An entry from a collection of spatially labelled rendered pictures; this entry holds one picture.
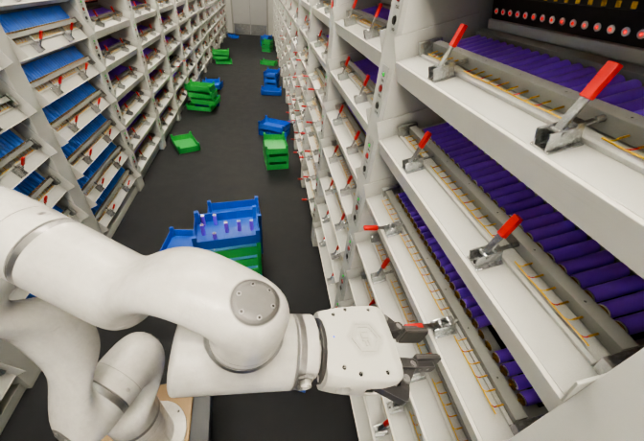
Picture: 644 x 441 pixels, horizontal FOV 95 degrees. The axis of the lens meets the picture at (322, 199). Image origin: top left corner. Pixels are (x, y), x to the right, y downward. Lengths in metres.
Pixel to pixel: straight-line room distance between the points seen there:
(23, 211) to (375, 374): 0.45
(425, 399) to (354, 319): 0.40
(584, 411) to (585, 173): 0.23
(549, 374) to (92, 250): 0.53
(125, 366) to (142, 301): 0.56
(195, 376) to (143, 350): 0.54
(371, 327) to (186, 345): 0.22
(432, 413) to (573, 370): 0.39
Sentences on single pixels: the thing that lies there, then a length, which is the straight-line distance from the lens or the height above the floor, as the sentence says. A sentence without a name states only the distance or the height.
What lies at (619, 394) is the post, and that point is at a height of 1.19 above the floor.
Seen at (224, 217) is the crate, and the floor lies 0.42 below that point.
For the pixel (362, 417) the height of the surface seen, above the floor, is 0.18.
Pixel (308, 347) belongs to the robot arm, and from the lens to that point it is 0.37.
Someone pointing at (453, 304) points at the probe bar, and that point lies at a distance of 0.65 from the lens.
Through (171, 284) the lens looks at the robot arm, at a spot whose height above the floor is 1.21.
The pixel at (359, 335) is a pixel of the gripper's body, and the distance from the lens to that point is 0.42.
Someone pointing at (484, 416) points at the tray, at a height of 0.94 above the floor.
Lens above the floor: 1.45
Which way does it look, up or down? 37 degrees down
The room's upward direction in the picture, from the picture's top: 6 degrees clockwise
